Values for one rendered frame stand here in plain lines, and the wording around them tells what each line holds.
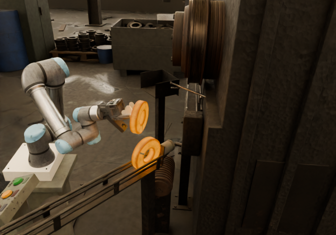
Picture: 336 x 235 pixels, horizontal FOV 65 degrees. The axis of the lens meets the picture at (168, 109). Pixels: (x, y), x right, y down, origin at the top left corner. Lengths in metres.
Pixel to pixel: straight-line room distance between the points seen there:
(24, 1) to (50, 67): 3.29
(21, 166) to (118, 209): 0.67
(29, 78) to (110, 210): 1.01
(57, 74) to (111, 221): 0.98
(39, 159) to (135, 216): 0.70
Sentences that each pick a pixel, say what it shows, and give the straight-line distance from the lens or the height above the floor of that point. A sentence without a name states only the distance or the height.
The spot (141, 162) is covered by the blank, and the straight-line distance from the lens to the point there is 1.17.
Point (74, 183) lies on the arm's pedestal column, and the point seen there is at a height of 0.02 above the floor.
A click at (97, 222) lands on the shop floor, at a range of 1.88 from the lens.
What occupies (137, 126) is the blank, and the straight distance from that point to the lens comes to 1.18.
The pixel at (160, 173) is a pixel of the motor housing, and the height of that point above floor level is 0.53.
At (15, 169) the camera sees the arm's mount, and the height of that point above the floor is 0.37.
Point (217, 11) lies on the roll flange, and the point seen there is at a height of 1.28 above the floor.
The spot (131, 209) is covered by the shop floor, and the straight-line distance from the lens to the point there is 1.92.
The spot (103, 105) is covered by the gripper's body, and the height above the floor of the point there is 0.87.
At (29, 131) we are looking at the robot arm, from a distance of 1.70.
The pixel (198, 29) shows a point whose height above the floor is 1.21.
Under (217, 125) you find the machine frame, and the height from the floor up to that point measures 0.87.
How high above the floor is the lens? 1.42
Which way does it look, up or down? 27 degrees down
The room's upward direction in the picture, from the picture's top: 2 degrees clockwise
